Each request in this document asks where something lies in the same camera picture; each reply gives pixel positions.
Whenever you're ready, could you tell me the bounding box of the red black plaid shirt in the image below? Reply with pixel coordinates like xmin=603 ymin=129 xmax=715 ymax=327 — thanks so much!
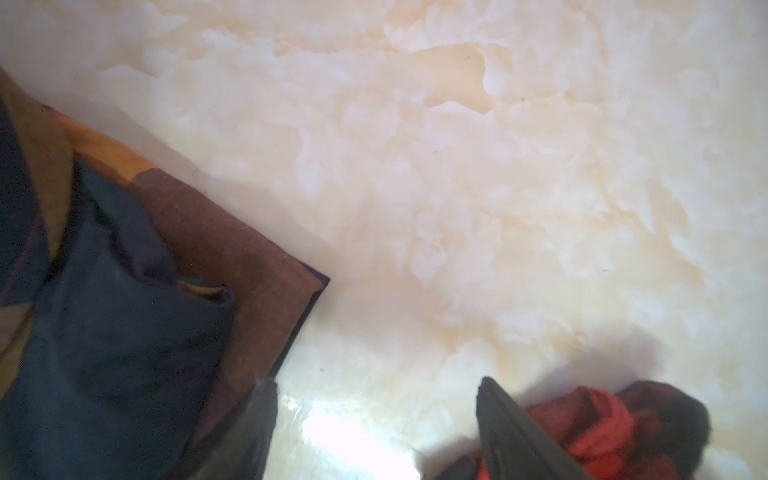
xmin=439 ymin=380 xmax=711 ymax=480

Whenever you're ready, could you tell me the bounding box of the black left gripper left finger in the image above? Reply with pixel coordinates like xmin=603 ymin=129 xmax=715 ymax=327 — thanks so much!
xmin=185 ymin=379 xmax=278 ymax=479

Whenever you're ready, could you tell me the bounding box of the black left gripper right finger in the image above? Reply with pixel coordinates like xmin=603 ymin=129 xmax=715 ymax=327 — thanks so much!
xmin=476 ymin=377 xmax=591 ymax=480

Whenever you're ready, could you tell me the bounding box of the folded brown plaid shirt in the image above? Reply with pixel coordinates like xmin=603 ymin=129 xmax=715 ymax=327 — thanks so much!
xmin=1 ymin=76 xmax=329 ymax=479

